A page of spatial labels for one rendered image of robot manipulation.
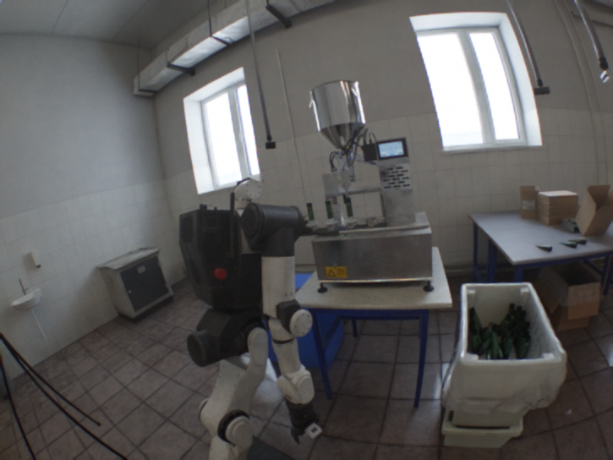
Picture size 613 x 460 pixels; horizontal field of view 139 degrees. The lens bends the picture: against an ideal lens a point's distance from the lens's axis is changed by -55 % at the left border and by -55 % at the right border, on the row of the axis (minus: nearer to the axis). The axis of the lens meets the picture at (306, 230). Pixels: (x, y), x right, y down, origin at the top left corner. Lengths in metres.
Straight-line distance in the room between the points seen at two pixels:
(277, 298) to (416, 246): 0.72
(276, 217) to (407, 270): 0.76
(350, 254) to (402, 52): 2.36
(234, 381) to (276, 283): 0.43
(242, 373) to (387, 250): 0.80
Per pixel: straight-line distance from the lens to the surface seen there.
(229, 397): 0.94
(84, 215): 3.99
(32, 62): 4.64
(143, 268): 3.56
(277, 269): 0.64
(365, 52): 3.05
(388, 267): 1.21
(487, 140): 3.32
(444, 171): 2.78
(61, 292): 3.90
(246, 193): 0.83
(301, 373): 0.79
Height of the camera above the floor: 1.35
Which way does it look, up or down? 12 degrees down
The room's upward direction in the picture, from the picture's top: 10 degrees counter-clockwise
